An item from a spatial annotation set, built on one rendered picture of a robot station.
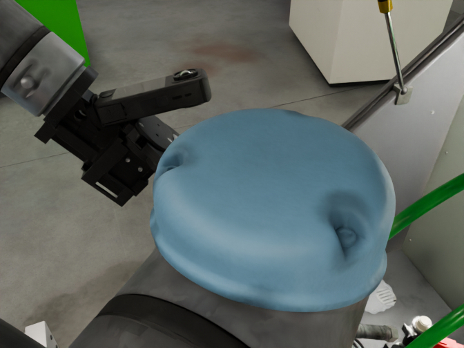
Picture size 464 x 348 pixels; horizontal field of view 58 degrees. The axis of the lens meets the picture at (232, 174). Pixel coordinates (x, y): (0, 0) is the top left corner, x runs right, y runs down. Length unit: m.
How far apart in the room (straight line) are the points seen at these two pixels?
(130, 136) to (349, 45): 3.07
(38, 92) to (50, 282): 1.84
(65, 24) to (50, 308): 2.25
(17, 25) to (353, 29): 3.08
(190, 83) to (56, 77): 0.12
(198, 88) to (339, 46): 3.01
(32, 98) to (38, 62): 0.03
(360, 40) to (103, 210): 2.24
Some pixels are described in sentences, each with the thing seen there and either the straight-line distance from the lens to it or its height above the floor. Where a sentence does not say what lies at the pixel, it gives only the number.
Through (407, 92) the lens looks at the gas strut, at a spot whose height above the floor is 1.31.
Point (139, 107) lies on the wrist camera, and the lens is 0.42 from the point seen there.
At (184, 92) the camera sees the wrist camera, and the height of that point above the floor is 1.47.
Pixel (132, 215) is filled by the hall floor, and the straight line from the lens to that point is 2.39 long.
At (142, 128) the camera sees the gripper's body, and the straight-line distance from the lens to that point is 0.42.
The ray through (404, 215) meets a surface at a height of 1.38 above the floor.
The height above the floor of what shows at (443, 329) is 1.32.
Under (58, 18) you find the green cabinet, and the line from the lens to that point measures 3.61.
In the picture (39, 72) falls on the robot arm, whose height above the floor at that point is 1.50.
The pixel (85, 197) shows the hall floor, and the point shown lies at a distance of 2.57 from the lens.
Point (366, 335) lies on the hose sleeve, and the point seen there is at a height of 1.17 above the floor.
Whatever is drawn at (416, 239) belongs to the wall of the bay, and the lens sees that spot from 1.11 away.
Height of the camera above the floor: 1.67
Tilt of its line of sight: 40 degrees down
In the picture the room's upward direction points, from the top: straight up
